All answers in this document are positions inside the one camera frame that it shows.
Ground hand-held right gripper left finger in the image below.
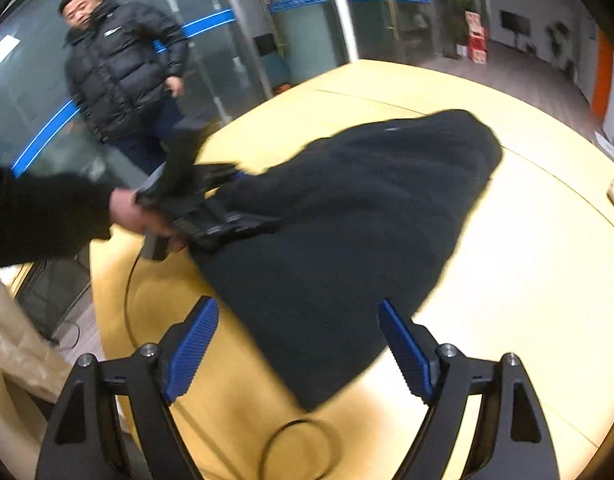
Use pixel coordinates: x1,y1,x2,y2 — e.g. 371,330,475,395
34,295,221,480

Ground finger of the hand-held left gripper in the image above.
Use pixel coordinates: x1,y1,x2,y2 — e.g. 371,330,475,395
196,161,249,187
174,209,283,255

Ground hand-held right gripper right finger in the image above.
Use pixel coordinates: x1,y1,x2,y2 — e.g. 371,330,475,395
378,299,560,480

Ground black fleece jacket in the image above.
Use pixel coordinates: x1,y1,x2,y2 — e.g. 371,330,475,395
187,108,504,412

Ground person's left forearm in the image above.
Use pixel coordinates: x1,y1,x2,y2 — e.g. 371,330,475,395
0,165,114,268

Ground person's left hand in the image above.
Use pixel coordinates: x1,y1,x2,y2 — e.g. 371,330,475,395
110,187,188,254

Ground black square box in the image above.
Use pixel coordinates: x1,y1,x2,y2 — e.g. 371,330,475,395
253,34,279,57

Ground beige plastic sheet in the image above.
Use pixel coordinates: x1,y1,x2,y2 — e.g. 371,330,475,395
0,247,74,461

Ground tall potted plant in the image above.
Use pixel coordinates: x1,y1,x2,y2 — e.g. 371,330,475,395
438,0,468,59

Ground orange door panel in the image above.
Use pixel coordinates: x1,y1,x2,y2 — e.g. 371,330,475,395
589,30,614,121

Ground dark potted plant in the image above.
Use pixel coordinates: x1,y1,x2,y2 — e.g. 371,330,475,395
546,20,576,77

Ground black cable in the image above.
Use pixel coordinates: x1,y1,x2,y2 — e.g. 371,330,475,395
123,252,343,480

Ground glass door with gold handle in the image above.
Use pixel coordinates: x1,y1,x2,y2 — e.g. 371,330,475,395
244,0,350,88
337,0,438,61

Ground black wall television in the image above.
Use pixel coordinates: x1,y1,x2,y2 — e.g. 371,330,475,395
501,10,532,36

